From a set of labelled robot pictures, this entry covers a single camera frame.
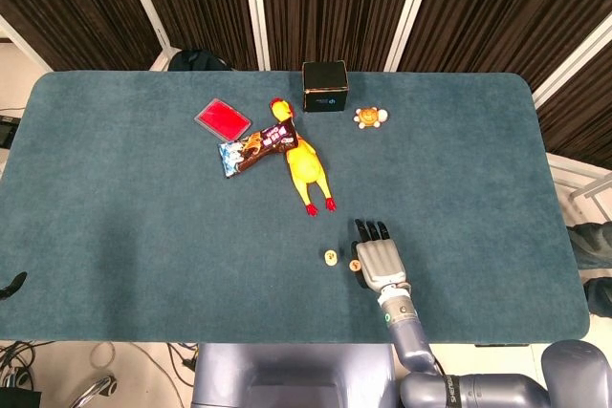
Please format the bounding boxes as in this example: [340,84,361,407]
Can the chrome chair leg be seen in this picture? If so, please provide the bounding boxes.
[71,374,119,408]

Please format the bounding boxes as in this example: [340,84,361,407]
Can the black flat box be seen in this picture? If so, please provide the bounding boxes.
[0,391,43,408]

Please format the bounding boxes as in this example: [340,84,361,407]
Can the orange white turtle toy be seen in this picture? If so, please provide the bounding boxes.
[353,106,390,131]

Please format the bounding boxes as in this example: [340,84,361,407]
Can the white cable loop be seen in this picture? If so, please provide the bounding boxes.
[90,341,116,366]

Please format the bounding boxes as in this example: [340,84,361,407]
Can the black cable bundle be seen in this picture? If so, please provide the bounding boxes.
[0,340,54,388]

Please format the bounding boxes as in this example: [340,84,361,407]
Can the black bag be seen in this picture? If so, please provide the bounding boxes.
[166,48,234,73]

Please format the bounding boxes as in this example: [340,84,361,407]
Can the blue-grey robot torso base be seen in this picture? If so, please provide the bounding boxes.
[191,343,401,408]

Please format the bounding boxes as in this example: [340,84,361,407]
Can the blue felt table mat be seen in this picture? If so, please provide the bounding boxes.
[0,71,590,346]

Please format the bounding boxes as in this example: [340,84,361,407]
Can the red card in clear case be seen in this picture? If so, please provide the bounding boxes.
[193,97,252,140]

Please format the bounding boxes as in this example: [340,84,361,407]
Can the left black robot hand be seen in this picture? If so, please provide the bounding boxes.
[0,270,29,302]

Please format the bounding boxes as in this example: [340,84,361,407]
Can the white metal rack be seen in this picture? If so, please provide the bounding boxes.
[544,152,612,218]

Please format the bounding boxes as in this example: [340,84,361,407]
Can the brown chocolate snack wrapper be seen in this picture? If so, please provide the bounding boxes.
[217,121,300,181]

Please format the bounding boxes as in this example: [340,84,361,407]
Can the person leg in jeans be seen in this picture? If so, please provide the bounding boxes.
[566,222,612,316]

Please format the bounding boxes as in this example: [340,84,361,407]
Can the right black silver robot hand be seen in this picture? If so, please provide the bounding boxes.
[348,219,408,292]

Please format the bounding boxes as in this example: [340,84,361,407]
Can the black power cable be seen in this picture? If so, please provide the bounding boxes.
[165,343,200,376]

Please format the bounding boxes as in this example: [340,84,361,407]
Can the black electronic device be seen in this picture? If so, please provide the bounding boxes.
[0,114,20,146]

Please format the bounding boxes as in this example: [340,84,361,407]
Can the yellow rubber chicken toy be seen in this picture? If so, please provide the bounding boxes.
[269,97,339,216]

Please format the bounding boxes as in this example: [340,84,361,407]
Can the black cube box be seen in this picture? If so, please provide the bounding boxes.
[301,59,351,114]

